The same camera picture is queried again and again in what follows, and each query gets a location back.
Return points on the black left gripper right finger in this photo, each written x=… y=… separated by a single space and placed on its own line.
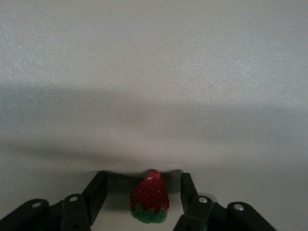
x=199 y=211

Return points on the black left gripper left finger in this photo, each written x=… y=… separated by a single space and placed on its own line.
x=79 y=211

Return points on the red toy strawberry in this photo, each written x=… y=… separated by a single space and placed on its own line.
x=150 y=195

